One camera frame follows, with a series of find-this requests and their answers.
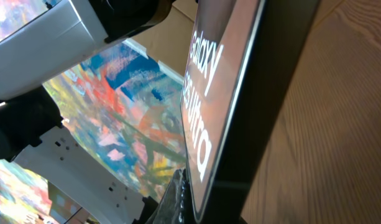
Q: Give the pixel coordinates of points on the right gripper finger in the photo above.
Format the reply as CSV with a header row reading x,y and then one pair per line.
x,y
171,208

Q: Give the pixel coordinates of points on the Galaxy S25 Ultra smartphone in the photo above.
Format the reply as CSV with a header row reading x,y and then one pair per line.
x,y
242,57

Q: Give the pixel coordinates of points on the colourful abstract painting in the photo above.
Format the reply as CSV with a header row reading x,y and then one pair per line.
x,y
89,132

